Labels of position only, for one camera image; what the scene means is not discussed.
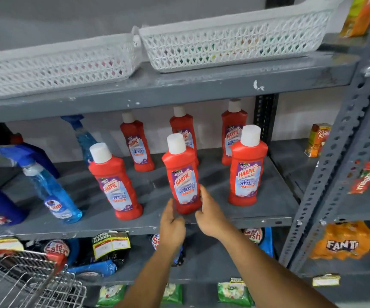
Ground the black packet yellow label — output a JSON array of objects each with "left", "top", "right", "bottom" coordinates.
[{"left": 91, "top": 231, "right": 131, "bottom": 267}]

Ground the group of red cleaner bottles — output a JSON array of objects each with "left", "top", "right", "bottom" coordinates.
[{"left": 88, "top": 99, "right": 269, "bottom": 221}]

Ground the orange green carton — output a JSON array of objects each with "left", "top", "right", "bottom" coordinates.
[{"left": 340, "top": 0, "right": 370, "bottom": 38}]

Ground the wire shopping cart red handle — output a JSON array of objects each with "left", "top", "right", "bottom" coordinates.
[{"left": 0, "top": 249, "right": 87, "bottom": 308}]

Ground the white plastic lattice basket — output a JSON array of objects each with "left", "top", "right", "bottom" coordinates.
[
  {"left": 0, "top": 27, "right": 143, "bottom": 102},
  {"left": 138, "top": 0, "right": 345, "bottom": 73}
]

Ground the white shelf price label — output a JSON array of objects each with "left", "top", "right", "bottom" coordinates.
[{"left": 312, "top": 274, "right": 341, "bottom": 287}]

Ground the grey metal shelf rack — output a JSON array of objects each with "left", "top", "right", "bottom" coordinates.
[{"left": 0, "top": 0, "right": 370, "bottom": 308}]

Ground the pale yellow packet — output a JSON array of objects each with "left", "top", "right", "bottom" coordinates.
[{"left": 0, "top": 237, "right": 24, "bottom": 254}]

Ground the person's right hand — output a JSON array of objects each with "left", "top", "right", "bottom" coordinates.
[{"left": 194, "top": 185, "right": 234, "bottom": 240}]

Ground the orange red juice carton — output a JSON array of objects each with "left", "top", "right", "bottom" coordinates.
[{"left": 304, "top": 123, "right": 332, "bottom": 158}]

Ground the person's right forearm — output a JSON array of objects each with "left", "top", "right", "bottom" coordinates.
[{"left": 217, "top": 221, "right": 337, "bottom": 308}]

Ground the black perforated upright post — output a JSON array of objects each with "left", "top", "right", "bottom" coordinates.
[{"left": 253, "top": 0, "right": 296, "bottom": 145}]

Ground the person's left forearm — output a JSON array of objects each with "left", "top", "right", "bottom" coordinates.
[{"left": 115, "top": 247, "right": 185, "bottom": 308}]

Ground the person's left hand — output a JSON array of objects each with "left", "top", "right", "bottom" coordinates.
[{"left": 159, "top": 199, "right": 186, "bottom": 254}]

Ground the red white-capped cleaner bottle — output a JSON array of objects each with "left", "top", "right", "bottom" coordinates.
[{"left": 162, "top": 133, "right": 203, "bottom": 215}]

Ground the green white packet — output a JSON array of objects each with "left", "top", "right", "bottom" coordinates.
[
  {"left": 95, "top": 284, "right": 127, "bottom": 308},
  {"left": 162, "top": 283, "right": 184, "bottom": 305},
  {"left": 217, "top": 278, "right": 255, "bottom": 308}
]

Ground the light blue spray bottle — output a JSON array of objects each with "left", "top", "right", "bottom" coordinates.
[
  {"left": 20, "top": 158, "right": 83, "bottom": 224},
  {"left": 60, "top": 115, "right": 98, "bottom": 166}
]

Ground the blue flat detergent packet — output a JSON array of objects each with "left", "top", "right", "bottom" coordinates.
[{"left": 66, "top": 260, "right": 118, "bottom": 280}]

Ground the dark blue detergent packet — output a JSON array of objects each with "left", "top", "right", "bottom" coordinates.
[
  {"left": 151, "top": 234, "right": 185, "bottom": 267},
  {"left": 42, "top": 239, "right": 80, "bottom": 267},
  {"left": 243, "top": 227, "right": 274, "bottom": 258}
]

